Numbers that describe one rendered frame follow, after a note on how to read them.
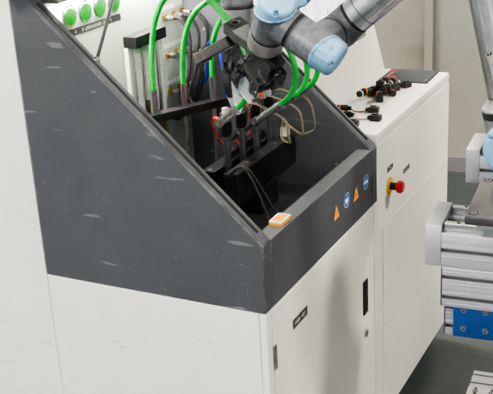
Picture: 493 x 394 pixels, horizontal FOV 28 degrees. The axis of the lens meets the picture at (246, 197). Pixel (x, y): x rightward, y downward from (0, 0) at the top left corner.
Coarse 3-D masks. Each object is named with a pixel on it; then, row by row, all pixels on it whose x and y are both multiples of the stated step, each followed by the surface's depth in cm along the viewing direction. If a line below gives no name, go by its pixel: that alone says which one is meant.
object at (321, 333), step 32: (352, 256) 253; (320, 288) 235; (352, 288) 256; (288, 320) 220; (320, 320) 238; (352, 320) 259; (288, 352) 222; (320, 352) 240; (352, 352) 262; (288, 384) 224; (320, 384) 243; (352, 384) 265
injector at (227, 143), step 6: (222, 114) 236; (228, 126) 237; (222, 132) 238; (228, 132) 237; (234, 132) 237; (222, 138) 239; (228, 138) 238; (234, 138) 238; (228, 144) 239; (228, 150) 239; (228, 156) 240; (228, 162) 241; (228, 168) 241
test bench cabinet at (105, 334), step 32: (64, 288) 233; (96, 288) 228; (64, 320) 236; (96, 320) 231; (128, 320) 227; (160, 320) 222; (192, 320) 218; (224, 320) 214; (256, 320) 210; (64, 352) 240; (96, 352) 235; (128, 352) 230; (160, 352) 226; (192, 352) 221; (224, 352) 217; (256, 352) 213; (64, 384) 244; (96, 384) 239; (128, 384) 234; (160, 384) 229; (192, 384) 225; (224, 384) 220; (256, 384) 216
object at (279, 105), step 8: (216, 0) 236; (200, 8) 239; (192, 16) 240; (184, 32) 243; (184, 40) 244; (184, 48) 245; (184, 56) 246; (184, 64) 247; (296, 64) 233; (184, 72) 248; (296, 72) 233; (184, 80) 248; (296, 80) 234; (184, 88) 249; (296, 88) 235; (184, 96) 249; (288, 96) 236; (184, 104) 250; (280, 104) 238; (264, 112) 240; (272, 112) 239; (256, 120) 242
